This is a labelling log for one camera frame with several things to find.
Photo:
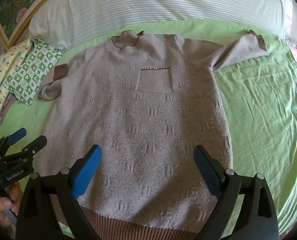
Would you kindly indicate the framed floral picture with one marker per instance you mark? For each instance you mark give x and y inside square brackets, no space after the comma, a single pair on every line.
[16,7]

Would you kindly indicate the white striped pillow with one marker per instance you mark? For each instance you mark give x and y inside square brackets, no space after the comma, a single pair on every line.
[151,2]

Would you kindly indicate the beige knitted sweater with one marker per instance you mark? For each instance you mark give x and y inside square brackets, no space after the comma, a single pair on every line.
[143,120]

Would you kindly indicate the yellow printed cloth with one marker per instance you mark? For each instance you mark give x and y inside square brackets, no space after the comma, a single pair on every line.
[1,75]

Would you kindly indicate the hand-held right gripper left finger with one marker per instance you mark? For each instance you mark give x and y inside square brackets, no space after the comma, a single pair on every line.
[87,172]

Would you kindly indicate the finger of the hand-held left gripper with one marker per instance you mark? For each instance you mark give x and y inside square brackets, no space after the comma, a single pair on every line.
[36,145]
[16,135]

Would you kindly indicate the green checked printed cloth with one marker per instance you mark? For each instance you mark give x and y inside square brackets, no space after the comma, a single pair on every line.
[31,70]

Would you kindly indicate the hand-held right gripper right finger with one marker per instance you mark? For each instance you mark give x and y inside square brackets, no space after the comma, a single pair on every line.
[208,172]

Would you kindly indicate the green bed sheet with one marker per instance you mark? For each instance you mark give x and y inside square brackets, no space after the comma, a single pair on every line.
[258,105]

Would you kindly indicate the person's left hand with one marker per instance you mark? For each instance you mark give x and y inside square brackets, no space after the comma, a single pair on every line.
[1,205]

